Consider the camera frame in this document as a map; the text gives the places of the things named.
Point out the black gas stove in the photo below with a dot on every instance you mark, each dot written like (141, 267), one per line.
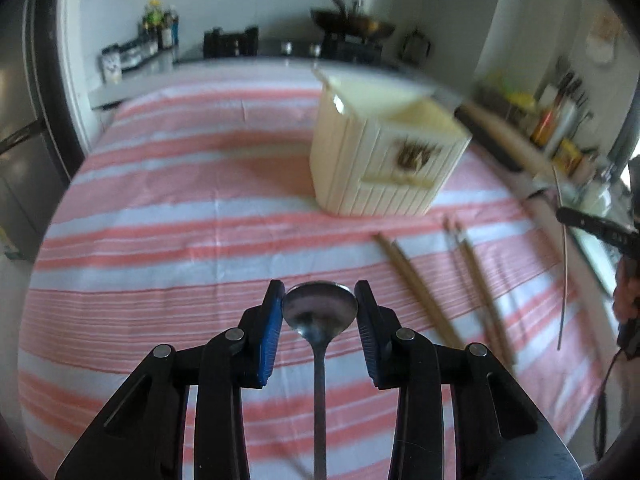
(230, 42)

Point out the yellow printed cup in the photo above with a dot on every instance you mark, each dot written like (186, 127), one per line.
(569, 155)

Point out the wooden chopstick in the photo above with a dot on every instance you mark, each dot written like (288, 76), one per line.
(410, 287)
(487, 292)
(425, 287)
(475, 290)

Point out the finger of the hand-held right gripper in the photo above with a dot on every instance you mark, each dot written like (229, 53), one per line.
(590, 225)

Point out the white knife block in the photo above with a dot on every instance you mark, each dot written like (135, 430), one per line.
(567, 115)

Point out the dark wok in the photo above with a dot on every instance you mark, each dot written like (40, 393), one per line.
(355, 25)

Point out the steel refrigerator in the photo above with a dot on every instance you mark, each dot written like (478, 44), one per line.
(25, 160)

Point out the black bar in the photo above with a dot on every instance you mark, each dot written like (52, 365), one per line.
(487, 142)

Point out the person's right hand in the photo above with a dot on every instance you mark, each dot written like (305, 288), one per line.
(629, 290)

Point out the black door frame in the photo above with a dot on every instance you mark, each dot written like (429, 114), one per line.
(55, 85)

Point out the dark sauce bottle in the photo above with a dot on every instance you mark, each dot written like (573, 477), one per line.
(165, 35)

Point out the metal spoon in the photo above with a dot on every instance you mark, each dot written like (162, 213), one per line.
(320, 310)

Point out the paper bag on wall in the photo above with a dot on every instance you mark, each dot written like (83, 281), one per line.
(604, 35)

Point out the yellow plastic bag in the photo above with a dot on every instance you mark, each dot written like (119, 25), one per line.
(515, 97)

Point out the wooden cutting board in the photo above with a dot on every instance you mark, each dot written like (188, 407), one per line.
(510, 135)

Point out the row of spice jars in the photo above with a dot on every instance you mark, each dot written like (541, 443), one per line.
(125, 60)

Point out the brown seasoning bottle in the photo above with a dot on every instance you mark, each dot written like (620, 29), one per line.
(542, 127)

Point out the dark kettle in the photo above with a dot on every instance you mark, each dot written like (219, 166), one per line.
(416, 46)

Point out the blue liquid bottle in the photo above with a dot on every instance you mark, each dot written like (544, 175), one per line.
(175, 27)

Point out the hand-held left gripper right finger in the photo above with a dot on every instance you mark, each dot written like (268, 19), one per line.
(369, 340)

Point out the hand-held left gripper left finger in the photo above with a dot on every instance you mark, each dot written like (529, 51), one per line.
(270, 340)

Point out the cream utensil holder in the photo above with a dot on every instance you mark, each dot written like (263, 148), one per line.
(350, 160)

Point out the pink striped tablecloth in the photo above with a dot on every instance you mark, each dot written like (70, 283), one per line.
(175, 210)

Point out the yellow cap oil bottle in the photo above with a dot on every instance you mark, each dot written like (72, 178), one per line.
(151, 17)

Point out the thin metal utensil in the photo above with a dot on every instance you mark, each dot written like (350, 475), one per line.
(564, 300)

